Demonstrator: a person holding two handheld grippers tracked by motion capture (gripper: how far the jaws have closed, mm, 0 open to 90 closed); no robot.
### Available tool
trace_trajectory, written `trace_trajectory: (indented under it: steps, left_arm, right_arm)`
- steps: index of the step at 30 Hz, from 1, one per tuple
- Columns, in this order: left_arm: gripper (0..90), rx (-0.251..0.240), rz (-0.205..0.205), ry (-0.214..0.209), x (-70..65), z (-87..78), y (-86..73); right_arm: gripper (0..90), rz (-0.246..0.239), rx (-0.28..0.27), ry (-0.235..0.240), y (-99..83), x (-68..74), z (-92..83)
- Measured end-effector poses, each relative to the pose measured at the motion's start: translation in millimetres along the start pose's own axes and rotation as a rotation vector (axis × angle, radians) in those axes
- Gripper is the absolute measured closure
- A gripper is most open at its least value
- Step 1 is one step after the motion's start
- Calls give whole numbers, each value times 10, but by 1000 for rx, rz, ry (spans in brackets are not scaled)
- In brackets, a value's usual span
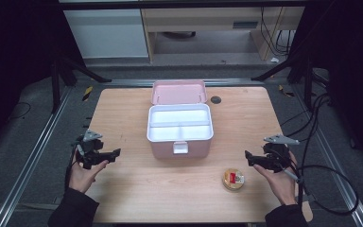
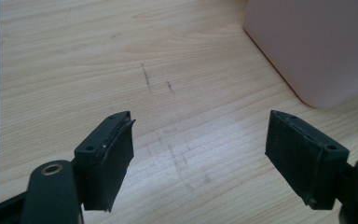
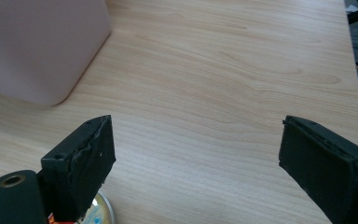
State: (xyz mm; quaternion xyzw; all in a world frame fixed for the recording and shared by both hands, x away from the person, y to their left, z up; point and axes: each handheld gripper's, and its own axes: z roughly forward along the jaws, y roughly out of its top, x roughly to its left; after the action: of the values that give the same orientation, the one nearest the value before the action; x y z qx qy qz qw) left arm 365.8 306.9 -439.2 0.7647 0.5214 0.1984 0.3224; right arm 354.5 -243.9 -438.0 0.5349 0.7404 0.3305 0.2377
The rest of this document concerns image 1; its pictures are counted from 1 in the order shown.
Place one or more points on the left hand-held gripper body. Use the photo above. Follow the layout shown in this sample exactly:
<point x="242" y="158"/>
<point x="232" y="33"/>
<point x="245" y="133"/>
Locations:
<point x="89" y="151"/>

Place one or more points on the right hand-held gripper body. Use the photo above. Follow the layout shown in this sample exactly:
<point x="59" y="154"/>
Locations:
<point x="277" y="156"/>

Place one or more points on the pink storage box with lid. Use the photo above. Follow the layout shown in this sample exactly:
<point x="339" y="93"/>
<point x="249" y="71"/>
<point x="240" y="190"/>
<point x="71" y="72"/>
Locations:
<point x="164" y="151"/>

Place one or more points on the white divided tray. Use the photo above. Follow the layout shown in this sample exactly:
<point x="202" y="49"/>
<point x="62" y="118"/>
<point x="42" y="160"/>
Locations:
<point x="176" y="116"/>

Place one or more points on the person's left hand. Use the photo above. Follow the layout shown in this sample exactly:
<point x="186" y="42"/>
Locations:
<point x="82" y="178"/>

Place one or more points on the person's right hand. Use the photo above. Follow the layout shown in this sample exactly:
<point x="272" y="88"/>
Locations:
<point x="283" y="186"/>

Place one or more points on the small grey tag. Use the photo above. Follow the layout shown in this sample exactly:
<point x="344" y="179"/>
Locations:
<point x="310" y="198"/>

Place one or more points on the yellow black tape strip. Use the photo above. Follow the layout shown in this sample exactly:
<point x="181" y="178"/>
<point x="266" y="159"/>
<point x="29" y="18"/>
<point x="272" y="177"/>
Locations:
<point x="285" y="91"/>
<point x="87" y="93"/>

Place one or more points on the black round table grommet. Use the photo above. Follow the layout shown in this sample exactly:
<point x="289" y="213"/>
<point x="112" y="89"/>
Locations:
<point x="216" y="100"/>

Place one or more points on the black metal stand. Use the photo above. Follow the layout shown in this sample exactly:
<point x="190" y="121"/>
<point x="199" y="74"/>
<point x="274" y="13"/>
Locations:
<point x="55" y="85"/>
<point x="307" y="82"/>

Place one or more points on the white paper scrap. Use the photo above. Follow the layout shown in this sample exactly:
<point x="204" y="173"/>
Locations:
<point x="274" y="60"/>

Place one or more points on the white cabinet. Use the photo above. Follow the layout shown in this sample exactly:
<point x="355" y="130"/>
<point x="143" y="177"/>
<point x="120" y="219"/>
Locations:
<point x="107" y="34"/>

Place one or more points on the light wooden desk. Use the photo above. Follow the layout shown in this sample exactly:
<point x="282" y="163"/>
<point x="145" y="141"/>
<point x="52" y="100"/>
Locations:
<point x="201" y="17"/>

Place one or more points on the aluminium floor rail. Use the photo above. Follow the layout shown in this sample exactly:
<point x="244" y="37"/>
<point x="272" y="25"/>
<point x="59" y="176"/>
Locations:
<point x="337" y="176"/>
<point x="33" y="157"/>

